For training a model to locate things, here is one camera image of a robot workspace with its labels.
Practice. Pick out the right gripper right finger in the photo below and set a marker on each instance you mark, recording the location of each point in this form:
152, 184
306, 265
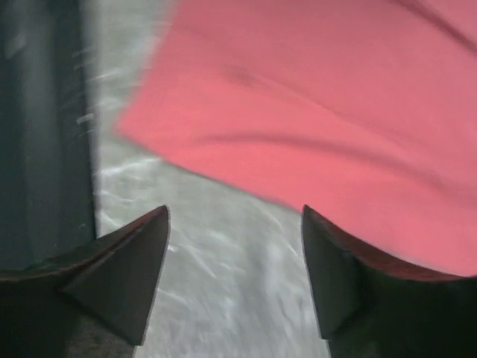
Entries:
371, 304

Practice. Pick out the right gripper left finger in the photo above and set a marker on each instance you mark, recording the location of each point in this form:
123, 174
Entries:
111, 280

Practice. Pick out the salmon pink t shirt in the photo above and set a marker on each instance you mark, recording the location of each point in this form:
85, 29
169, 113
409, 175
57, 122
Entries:
363, 110

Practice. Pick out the black base beam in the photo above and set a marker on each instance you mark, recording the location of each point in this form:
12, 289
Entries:
47, 201

